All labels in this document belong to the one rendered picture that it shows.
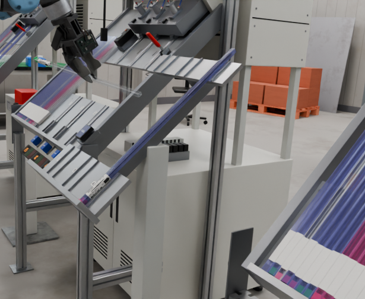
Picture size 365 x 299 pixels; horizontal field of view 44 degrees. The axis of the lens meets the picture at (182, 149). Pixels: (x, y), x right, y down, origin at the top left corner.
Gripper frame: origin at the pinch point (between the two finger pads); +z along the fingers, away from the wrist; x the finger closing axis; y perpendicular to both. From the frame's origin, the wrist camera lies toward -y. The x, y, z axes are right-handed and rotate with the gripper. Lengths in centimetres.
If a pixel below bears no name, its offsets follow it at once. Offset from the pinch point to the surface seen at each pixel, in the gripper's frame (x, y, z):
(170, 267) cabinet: -11, 5, 73
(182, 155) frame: 21, -3, 47
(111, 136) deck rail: -7.0, 6.9, 16.7
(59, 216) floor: 2, -119, 95
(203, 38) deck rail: 35.9, 15.7, 6.6
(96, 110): -0.7, -5.9, 12.1
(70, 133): -11.2, -9.7, 14.4
